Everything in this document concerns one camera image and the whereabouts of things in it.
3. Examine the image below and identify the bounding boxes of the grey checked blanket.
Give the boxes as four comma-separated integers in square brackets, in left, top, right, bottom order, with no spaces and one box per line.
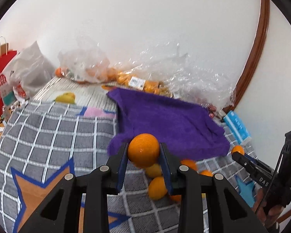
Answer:
[0,102,257,232]

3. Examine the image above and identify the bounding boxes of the purple towel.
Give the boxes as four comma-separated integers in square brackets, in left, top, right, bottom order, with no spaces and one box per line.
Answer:
[107,88,230,161]

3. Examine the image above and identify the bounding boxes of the white plastic shopping bag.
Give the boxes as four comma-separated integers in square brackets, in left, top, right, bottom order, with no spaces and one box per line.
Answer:
[2,42,55,102]

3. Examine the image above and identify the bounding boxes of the blue tissue pack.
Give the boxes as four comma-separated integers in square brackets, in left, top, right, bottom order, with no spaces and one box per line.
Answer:
[223,110,251,146]

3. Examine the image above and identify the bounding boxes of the brown wooden door frame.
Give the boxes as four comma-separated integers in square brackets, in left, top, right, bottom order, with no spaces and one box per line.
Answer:
[223,0,270,113]

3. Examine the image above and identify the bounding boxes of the small clear bag of oranges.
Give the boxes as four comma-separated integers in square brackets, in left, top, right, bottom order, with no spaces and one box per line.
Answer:
[55,42,113,84]

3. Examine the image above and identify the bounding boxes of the orange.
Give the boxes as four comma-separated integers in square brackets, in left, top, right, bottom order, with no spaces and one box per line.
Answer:
[148,176,168,200]
[231,145,245,156]
[199,170,213,177]
[128,133,160,169]
[181,159,197,171]
[145,163,162,179]

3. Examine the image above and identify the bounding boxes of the large clear plastic bag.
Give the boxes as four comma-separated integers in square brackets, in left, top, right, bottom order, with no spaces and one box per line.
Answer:
[131,41,235,110]

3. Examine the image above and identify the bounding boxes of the fruit printed paper mat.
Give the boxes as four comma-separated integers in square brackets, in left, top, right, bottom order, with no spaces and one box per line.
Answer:
[32,77,117,112]

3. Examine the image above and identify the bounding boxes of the person right hand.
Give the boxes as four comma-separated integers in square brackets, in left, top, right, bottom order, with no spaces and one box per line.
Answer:
[252,186,286,228]

